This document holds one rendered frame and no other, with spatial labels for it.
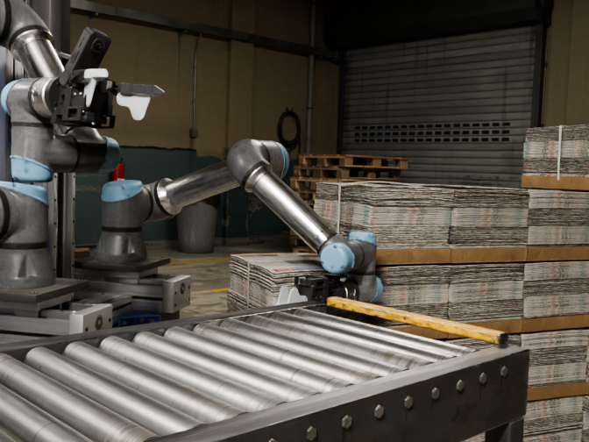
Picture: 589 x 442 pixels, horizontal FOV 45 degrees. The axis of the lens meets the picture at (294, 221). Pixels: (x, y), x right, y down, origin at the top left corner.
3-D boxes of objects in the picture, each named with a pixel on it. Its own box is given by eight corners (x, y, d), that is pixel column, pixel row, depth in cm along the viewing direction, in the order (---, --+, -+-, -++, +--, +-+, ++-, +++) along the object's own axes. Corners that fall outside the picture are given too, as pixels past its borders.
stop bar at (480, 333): (336, 304, 161) (336, 295, 161) (509, 342, 130) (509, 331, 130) (325, 306, 159) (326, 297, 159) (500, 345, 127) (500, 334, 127)
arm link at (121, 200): (91, 225, 208) (92, 179, 208) (123, 223, 220) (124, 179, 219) (123, 228, 203) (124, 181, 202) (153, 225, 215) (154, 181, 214)
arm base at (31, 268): (-30, 286, 158) (-30, 241, 157) (11, 276, 173) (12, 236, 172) (31, 290, 155) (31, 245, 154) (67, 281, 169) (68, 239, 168)
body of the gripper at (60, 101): (117, 129, 123) (76, 129, 131) (124, 80, 123) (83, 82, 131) (80, 119, 117) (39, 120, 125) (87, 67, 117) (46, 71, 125)
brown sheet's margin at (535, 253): (454, 247, 261) (455, 235, 261) (515, 246, 273) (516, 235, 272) (528, 260, 226) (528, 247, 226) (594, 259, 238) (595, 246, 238)
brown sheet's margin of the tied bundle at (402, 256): (341, 258, 218) (342, 244, 217) (421, 256, 229) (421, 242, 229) (367, 265, 203) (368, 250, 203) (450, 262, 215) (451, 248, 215)
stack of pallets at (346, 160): (350, 250, 998) (353, 157, 989) (406, 258, 935) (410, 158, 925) (284, 257, 900) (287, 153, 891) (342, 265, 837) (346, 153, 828)
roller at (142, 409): (49, 372, 118) (49, 343, 118) (223, 463, 84) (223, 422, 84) (19, 377, 115) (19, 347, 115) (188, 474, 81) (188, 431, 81)
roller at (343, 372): (195, 352, 139) (212, 333, 141) (382, 418, 105) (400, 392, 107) (182, 334, 136) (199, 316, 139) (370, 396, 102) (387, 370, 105)
